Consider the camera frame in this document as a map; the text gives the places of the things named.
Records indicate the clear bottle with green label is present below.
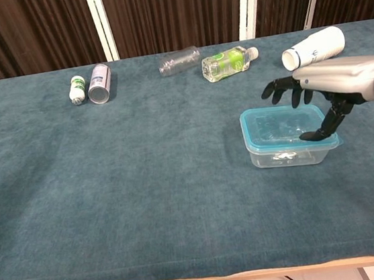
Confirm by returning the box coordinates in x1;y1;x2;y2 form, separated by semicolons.
199;44;262;85

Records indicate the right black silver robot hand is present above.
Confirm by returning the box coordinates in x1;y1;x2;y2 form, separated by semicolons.
257;53;374;148

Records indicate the teal velvet table cloth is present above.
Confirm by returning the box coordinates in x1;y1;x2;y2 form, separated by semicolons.
0;19;374;280

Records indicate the empty clear plastic bottle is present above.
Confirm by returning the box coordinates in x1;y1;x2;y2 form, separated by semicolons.
156;45;203;79

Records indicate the silver spray can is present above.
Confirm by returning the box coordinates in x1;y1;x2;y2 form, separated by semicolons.
84;62;115;106

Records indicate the small white green bottle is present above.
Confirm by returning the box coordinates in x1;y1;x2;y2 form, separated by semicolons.
66;74;89;107

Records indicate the large white plastic bottle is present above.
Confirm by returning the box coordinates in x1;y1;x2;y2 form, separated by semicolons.
278;24;348;72

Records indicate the blue container lid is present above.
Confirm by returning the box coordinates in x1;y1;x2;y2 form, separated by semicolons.
238;98;345;158

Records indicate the clear plastic food container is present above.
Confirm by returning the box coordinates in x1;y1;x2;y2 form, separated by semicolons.
246;136;341;173

